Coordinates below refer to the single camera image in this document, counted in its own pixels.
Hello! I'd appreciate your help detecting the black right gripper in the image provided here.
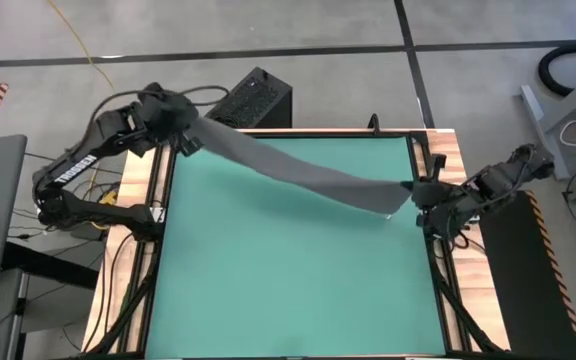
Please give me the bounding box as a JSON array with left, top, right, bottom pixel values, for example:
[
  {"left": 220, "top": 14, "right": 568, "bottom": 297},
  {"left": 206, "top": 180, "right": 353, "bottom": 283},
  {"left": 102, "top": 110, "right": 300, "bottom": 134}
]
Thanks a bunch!
[{"left": 400, "top": 153, "right": 472, "bottom": 240}]

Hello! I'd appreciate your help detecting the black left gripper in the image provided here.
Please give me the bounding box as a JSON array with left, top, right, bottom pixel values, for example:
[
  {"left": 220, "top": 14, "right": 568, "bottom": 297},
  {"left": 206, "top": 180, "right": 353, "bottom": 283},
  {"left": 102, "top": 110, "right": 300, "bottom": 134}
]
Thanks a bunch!
[{"left": 140, "top": 82, "right": 204, "bottom": 157}]

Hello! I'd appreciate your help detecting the grey knitted towel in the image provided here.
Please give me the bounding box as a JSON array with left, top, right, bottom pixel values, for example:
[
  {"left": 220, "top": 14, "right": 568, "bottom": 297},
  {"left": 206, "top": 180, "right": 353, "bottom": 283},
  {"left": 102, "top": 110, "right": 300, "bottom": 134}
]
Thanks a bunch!
[{"left": 186, "top": 115, "right": 414, "bottom": 216}]

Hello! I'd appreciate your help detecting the black computer tower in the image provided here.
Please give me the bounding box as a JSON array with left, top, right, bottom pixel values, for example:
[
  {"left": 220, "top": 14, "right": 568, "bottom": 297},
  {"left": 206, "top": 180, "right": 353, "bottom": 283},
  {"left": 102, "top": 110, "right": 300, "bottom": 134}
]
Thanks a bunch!
[{"left": 205, "top": 66, "right": 294, "bottom": 130}]

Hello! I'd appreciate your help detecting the teal table mat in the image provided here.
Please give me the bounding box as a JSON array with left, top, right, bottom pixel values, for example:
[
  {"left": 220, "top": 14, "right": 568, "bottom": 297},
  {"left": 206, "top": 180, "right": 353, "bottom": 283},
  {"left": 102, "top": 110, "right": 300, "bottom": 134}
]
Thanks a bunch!
[{"left": 145, "top": 135, "right": 448, "bottom": 359}]

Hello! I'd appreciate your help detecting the grey metal stand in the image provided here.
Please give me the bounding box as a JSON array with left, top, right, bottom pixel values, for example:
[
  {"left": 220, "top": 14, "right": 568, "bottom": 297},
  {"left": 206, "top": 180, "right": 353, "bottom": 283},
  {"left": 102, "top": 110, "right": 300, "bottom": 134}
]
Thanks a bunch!
[{"left": 519, "top": 63, "right": 576, "bottom": 181}]

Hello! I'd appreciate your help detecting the black desk beam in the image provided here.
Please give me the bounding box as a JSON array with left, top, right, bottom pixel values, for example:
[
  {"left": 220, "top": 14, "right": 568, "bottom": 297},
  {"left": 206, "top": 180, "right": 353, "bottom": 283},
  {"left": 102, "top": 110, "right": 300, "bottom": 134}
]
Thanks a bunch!
[{"left": 0, "top": 241, "right": 102, "bottom": 291}]

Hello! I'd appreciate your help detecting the black table frame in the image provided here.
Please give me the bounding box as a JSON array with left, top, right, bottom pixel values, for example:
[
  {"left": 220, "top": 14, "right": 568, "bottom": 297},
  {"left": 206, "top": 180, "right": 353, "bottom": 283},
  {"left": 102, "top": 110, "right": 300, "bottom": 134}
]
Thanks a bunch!
[{"left": 83, "top": 127, "right": 512, "bottom": 360}]

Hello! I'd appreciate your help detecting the yellow power cable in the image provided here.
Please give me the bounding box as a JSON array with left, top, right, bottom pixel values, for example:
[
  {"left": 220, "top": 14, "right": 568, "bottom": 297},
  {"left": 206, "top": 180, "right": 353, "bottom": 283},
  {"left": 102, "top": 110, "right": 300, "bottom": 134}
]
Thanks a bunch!
[{"left": 46, "top": 0, "right": 119, "bottom": 232}]

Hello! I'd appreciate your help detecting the black corrugated hose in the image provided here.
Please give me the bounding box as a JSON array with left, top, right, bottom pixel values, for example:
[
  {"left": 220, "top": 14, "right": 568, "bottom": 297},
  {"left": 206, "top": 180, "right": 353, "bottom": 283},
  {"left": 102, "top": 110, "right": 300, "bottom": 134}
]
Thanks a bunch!
[{"left": 537, "top": 42, "right": 576, "bottom": 99}]

